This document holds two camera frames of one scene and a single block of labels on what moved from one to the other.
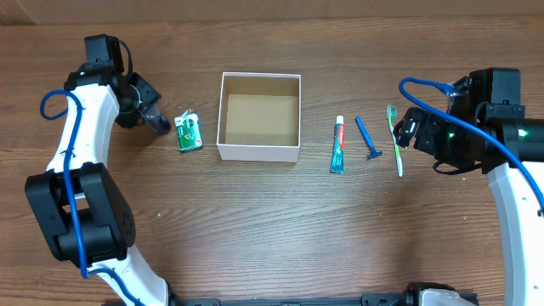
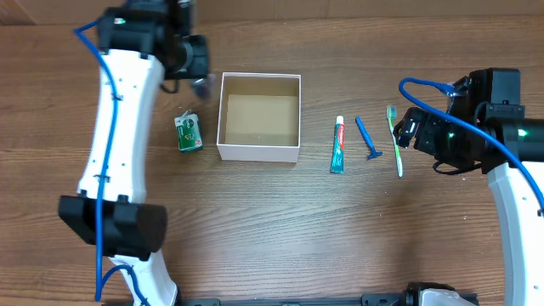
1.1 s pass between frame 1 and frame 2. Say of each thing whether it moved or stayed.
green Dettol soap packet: stayed
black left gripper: moved
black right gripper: stayed
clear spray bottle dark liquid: moved
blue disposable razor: stayed
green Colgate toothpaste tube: stayed
